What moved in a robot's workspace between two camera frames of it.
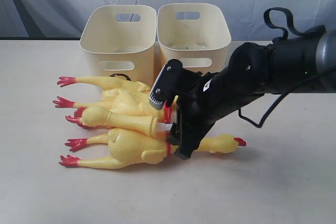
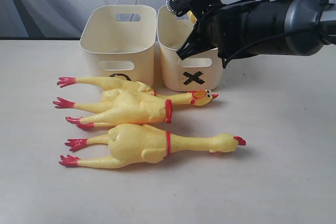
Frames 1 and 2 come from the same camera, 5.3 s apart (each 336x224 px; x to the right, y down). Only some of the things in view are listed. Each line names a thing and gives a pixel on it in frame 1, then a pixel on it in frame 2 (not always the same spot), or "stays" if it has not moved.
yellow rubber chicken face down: [125, 147] stays
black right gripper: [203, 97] → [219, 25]
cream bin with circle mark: [121, 41] stays
